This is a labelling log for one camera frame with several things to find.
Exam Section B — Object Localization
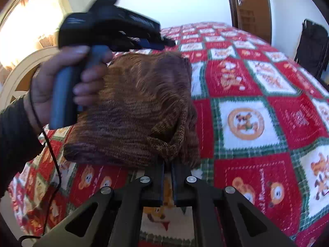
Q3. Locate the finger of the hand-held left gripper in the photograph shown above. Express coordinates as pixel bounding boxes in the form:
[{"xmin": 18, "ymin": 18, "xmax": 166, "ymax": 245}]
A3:
[{"xmin": 113, "ymin": 31, "xmax": 177, "ymax": 52}]

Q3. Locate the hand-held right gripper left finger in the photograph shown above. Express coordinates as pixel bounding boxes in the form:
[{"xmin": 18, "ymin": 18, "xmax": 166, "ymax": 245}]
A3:
[{"xmin": 33, "ymin": 162, "xmax": 165, "ymax": 247}]

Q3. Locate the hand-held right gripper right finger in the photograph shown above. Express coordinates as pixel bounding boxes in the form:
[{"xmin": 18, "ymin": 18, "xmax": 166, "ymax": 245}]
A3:
[{"xmin": 172, "ymin": 162, "xmax": 297, "ymax": 247}]

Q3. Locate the brown knit sweater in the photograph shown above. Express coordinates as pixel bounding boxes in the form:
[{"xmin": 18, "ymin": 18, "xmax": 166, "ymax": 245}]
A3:
[{"xmin": 63, "ymin": 51, "xmax": 201, "ymax": 170}]

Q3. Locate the person's left forearm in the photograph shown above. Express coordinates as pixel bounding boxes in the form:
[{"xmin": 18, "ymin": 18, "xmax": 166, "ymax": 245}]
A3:
[{"xmin": 0, "ymin": 95, "xmax": 45, "ymax": 198}]

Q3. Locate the person's left hand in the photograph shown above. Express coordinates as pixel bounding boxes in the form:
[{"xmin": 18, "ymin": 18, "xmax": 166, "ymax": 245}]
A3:
[{"xmin": 24, "ymin": 46, "xmax": 114, "ymax": 135}]

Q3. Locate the beige patterned curtain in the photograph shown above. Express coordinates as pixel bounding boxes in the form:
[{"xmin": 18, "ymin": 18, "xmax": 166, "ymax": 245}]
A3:
[{"xmin": 0, "ymin": 0, "xmax": 70, "ymax": 70}]

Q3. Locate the cream wooden headboard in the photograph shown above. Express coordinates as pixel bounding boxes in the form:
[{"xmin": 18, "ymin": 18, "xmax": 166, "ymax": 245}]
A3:
[{"xmin": 0, "ymin": 47, "xmax": 61, "ymax": 108}]

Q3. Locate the red checked printed blanket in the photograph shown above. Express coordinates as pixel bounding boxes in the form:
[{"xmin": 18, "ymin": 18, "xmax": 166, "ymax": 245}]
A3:
[{"xmin": 8, "ymin": 22, "xmax": 329, "ymax": 247}]

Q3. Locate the brown wooden door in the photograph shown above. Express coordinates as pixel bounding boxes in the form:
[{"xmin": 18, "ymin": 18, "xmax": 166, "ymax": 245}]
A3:
[{"xmin": 225, "ymin": 0, "xmax": 272, "ymax": 43}]

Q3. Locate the black bag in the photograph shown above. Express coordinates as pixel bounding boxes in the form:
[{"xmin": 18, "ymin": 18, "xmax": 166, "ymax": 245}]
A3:
[{"xmin": 294, "ymin": 19, "xmax": 329, "ymax": 79}]

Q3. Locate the black cable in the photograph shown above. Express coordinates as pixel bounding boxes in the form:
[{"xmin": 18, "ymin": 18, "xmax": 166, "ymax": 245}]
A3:
[{"xmin": 19, "ymin": 89, "xmax": 63, "ymax": 243}]

